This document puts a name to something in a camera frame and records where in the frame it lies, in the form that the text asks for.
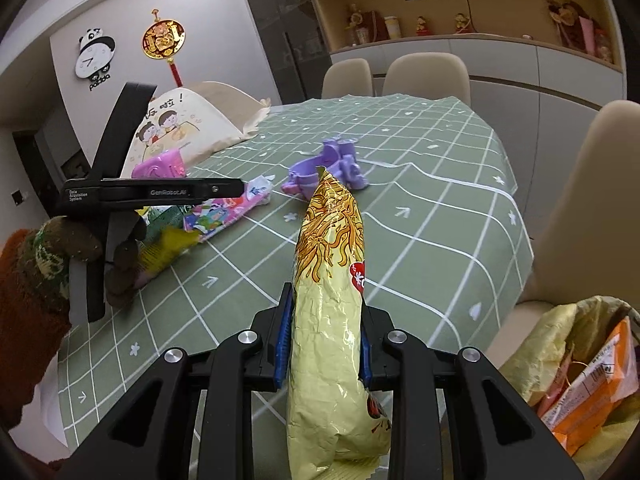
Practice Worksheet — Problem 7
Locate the white blue wrapper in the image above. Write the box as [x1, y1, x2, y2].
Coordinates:
[240, 174, 275, 207]

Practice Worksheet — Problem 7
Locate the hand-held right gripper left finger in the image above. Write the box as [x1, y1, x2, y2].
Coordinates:
[77, 282, 296, 480]

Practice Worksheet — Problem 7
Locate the wooden shelf unit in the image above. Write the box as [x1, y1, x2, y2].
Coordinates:
[299, 0, 629, 75]

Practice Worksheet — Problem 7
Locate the printed mesh food cover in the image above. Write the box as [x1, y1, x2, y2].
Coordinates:
[120, 81, 272, 177]

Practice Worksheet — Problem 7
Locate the orange snack packet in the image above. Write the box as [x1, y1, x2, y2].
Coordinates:
[537, 316, 640, 457]

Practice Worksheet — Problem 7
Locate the pink tube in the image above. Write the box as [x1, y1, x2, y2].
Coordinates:
[580, 17, 597, 55]

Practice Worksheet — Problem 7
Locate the beige chair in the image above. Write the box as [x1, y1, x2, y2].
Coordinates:
[492, 100, 640, 376]
[322, 58, 374, 101]
[382, 52, 472, 107]

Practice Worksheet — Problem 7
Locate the red gold hanging ornament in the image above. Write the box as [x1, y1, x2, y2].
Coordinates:
[141, 8, 187, 89]

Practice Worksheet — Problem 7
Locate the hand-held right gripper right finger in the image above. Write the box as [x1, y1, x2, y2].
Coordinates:
[357, 305, 586, 480]

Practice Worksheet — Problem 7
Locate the yellow plastic bag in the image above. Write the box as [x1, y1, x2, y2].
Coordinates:
[499, 296, 640, 467]

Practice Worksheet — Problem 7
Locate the dark glass cabinet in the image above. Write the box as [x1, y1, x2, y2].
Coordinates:
[235, 0, 335, 107]

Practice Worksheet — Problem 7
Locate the panda wall clock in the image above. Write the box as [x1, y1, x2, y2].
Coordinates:
[74, 28, 117, 94]

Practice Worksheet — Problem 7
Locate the yellow noodle packet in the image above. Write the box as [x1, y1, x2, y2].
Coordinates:
[286, 165, 394, 480]

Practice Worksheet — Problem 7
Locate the purple plastic toy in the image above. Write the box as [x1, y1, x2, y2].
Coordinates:
[280, 137, 372, 204]

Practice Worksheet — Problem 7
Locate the decorative doll bouquet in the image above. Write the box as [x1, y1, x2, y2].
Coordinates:
[541, 0, 615, 63]

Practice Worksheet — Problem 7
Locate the green white snack packet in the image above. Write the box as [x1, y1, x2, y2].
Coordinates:
[142, 205, 202, 233]

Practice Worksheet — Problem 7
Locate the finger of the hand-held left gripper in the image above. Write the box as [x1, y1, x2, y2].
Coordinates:
[90, 81, 158, 181]
[190, 177, 249, 207]

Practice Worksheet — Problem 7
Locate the white lower cabinet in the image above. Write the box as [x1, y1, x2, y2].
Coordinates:
[329, 32, 627, 111]

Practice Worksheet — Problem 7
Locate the yellow snack wrapper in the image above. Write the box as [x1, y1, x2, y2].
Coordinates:
[134, 226, 200, 275]

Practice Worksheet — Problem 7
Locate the tall doll ornament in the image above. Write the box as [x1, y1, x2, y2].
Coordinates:
[345, 4, 382, 47]

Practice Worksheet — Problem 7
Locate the green checked tablecloth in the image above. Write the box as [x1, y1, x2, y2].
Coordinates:
[56, 94, 537, 463]

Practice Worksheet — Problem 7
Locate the purple square box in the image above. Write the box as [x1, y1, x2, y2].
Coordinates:
[131, 148, 187, 180]

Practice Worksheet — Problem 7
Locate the pink cartoon snack packet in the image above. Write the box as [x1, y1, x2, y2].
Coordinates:
[181, 194, 267, 244]

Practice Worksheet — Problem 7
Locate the person's left hand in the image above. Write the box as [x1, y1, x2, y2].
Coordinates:
[30, 211, 149, 309]

